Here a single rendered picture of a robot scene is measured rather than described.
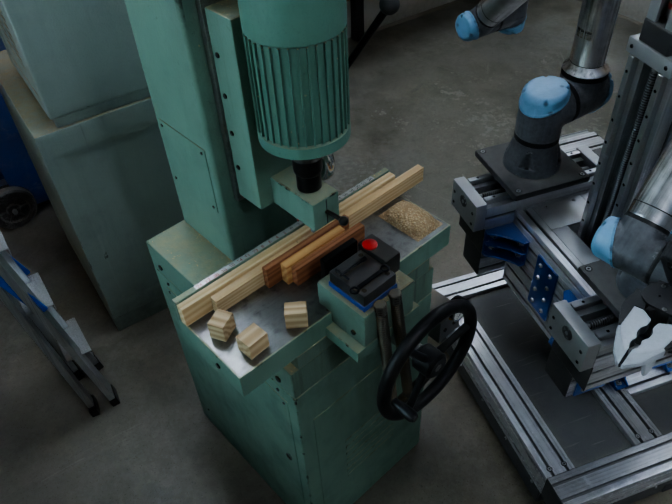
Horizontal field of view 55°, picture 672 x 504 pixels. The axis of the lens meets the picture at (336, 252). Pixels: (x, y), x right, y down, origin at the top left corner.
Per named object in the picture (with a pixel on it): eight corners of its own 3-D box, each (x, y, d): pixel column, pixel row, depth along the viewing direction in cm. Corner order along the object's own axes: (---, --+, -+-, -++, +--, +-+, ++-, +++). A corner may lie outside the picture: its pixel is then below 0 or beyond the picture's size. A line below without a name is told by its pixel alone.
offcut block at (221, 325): (210, 337, 126) (206, 323, 123) (220, 322, 128) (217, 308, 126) (226, 342, 125) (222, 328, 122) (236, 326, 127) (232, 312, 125)
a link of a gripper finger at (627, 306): (640, 345, 81) (673, 307, 84) (643, 336, 79) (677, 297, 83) (605, 327, 83) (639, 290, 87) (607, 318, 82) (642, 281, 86)
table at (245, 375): (274, 430, 117) (270, 412, 113) (182, 337, 134) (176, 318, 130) (482, 263, 145) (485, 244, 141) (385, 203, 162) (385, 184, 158)
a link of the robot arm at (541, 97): (504, 129, 170) (511, 83, 161) (540, 112, 175) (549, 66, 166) (537, 150, 163) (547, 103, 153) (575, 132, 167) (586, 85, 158)
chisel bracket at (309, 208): (315, 237, 133) (312, 206, 127) (273, 207, 140) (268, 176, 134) (341, 221, 136) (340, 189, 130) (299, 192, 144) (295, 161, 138)
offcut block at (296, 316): (286, 329, 126) (284, 314, 123) (286, 316, 129) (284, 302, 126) (308, 327, 126) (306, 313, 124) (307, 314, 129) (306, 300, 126)
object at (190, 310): (186, 327, 128) (181, 310, 124) (181, 321, 129) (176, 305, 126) (395, 191, 156) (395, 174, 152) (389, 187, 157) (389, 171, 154)
